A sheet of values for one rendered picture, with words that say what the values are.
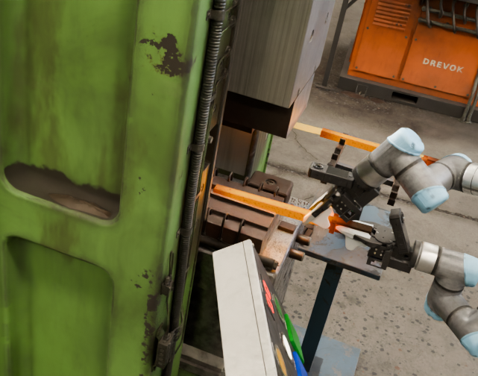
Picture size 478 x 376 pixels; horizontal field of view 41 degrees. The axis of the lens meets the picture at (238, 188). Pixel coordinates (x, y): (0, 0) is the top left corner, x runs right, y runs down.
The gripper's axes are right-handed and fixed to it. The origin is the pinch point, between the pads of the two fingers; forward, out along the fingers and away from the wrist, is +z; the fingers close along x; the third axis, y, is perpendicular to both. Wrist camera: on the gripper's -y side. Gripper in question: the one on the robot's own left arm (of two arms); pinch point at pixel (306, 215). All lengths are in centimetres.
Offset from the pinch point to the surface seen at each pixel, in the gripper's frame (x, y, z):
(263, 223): -6.6, -7.2, 6.3
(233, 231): -12.3, -11.8, 10.3
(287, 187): 15.3, -6.0, 6.9
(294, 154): 215, 17, 107
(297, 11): -17, -36, -44
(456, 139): 309, 104, 59
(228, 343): -66, -8, -14
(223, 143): 22.9, -27.6, 15.5
